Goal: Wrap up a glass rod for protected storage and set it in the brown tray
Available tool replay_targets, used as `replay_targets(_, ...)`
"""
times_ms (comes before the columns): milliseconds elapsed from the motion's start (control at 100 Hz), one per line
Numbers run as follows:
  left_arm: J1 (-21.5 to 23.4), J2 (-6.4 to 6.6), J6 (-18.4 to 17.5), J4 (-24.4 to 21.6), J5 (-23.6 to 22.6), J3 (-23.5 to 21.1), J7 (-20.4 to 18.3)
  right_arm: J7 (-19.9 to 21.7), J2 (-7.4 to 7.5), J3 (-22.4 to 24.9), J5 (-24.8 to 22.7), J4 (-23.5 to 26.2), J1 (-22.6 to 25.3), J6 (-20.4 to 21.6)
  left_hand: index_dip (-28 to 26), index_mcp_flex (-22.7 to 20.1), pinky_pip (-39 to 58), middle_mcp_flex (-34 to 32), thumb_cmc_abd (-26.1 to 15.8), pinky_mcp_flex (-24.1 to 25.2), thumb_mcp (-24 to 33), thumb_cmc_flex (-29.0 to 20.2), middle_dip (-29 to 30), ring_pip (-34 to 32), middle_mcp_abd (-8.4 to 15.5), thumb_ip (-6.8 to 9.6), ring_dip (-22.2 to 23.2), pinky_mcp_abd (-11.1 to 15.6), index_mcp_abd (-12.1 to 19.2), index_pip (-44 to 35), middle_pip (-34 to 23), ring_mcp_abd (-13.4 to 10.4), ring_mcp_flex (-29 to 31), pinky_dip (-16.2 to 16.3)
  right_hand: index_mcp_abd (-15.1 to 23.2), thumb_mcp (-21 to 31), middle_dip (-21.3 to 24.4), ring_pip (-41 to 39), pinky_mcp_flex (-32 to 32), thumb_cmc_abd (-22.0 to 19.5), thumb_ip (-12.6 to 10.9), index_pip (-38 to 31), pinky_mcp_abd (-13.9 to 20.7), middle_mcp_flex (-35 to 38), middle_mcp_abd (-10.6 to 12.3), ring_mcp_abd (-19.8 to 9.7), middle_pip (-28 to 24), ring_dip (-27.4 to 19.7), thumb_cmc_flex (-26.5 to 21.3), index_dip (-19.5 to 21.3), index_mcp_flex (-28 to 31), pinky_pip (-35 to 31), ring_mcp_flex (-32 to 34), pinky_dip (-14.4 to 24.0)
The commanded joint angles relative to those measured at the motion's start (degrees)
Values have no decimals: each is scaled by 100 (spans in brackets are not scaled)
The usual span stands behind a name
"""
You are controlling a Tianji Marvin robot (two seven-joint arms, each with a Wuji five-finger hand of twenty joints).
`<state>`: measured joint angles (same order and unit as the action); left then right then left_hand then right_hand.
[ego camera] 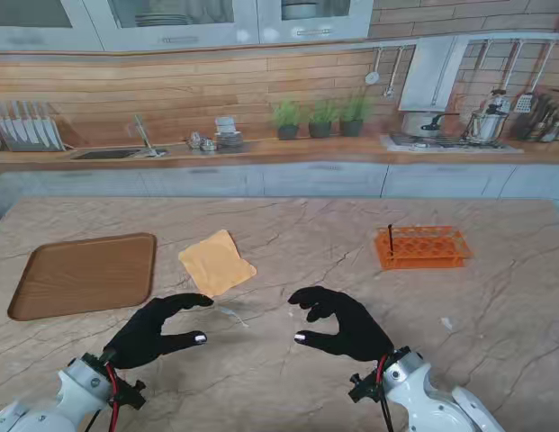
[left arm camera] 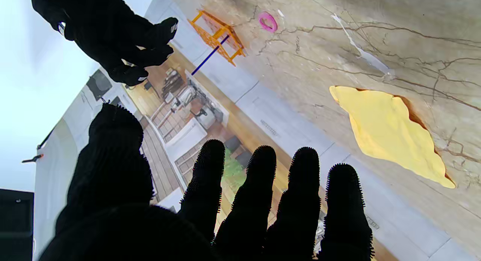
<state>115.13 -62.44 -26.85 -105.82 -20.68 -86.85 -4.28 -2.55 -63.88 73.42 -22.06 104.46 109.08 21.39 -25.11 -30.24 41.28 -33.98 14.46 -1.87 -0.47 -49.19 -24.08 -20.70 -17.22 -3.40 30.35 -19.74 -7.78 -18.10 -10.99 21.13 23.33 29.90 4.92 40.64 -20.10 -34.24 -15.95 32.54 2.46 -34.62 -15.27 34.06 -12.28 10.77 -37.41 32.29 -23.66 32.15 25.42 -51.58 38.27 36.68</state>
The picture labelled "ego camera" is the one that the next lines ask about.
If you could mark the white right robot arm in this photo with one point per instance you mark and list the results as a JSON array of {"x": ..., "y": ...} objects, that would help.
[{"x": 418, "y": 400}]

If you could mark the clear tape scrap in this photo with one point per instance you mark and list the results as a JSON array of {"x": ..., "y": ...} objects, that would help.
[{"x": 231, "y": 313}]

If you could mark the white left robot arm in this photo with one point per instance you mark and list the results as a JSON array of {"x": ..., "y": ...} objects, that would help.
[{"x": 78, "y": 396}]

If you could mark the orange test tube rack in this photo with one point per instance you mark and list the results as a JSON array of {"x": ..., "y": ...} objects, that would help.
[{"x": 423, "y": 252}]

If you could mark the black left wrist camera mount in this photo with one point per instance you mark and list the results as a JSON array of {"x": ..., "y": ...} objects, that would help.
[{"x": 131, "y": 395}]

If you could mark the small white paper scrap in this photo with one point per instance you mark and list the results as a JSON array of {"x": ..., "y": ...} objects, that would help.
[{"x": 447, "y": 323}]

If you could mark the yellow microfibre cloth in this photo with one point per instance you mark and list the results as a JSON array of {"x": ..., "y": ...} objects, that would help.
[{"x": 216, "y": 265}]

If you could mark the brown wooden tray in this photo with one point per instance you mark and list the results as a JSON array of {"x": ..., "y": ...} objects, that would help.
[{"x": 85, "y": 274}]

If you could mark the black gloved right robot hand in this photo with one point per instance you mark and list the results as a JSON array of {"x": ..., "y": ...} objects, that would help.
[{"x": 355, "y": 328}]

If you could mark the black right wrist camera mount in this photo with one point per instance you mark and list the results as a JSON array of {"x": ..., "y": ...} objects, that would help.
[{"x": 364, "y": 388}]

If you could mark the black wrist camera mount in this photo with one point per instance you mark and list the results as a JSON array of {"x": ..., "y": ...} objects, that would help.
[
  {"x": 364, "y": 388},
  {"x": 131, "y": 395}
]

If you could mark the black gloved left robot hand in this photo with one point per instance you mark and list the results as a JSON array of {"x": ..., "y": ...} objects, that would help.
[{"x": 139, "y": 335}]

